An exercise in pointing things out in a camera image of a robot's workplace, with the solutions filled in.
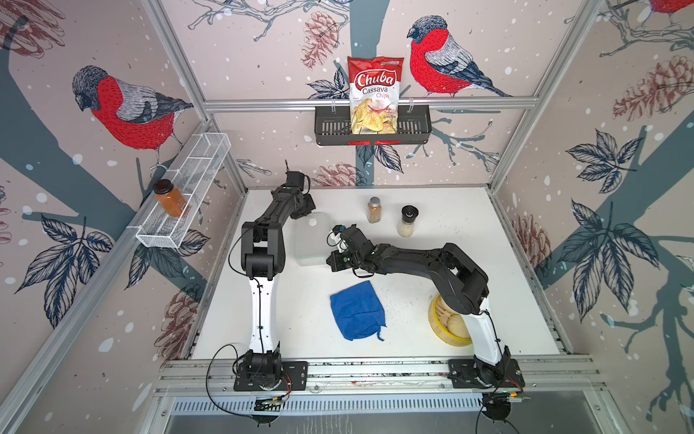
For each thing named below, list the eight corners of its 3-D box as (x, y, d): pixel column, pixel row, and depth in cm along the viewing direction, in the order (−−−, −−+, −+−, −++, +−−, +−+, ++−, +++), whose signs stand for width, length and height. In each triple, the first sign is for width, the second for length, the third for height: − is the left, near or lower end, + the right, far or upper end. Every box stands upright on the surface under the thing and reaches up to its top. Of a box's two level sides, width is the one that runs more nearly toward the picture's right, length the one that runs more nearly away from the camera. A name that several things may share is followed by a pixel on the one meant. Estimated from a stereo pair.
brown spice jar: (367, 222, 110) (368, 209, 103) (366, 210, 114) (367, 196, 107) (380, 222, 110) (382, 209, 103) (379, 210, 114) (380, 196, 107)
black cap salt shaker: (399, 237, 105) (403, 219, 96) (398, 223, 109) (401, 204, 101) (415, 237, 105) (420, 219, 96) (412, 223, 109) (417, 204, 101)
